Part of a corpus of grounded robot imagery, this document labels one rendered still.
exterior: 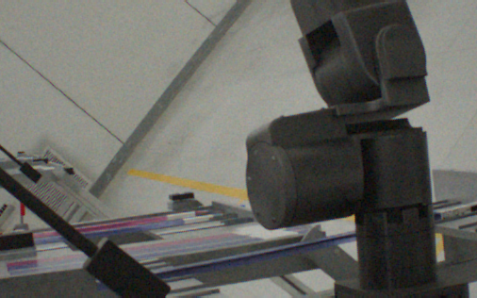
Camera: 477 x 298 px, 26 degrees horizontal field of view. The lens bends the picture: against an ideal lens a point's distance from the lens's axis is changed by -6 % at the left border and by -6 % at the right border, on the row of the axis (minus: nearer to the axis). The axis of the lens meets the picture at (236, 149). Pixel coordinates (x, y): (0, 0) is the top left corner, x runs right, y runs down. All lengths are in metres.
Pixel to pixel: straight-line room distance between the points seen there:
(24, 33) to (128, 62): 0.90
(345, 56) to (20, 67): 7.63
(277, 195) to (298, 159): 0.03
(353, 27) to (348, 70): 0.03
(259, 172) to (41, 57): 7.65
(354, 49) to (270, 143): 0.09
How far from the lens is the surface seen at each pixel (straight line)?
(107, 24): 8.41
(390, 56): 0.70
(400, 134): 0.71
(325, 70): 0.74
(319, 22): 0.73
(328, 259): 1.70
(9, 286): 1.64
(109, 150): 8.37
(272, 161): 0.67
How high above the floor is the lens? 1.31
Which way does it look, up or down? 13 degrees down
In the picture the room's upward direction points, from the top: 51 degrees counter-clockwise
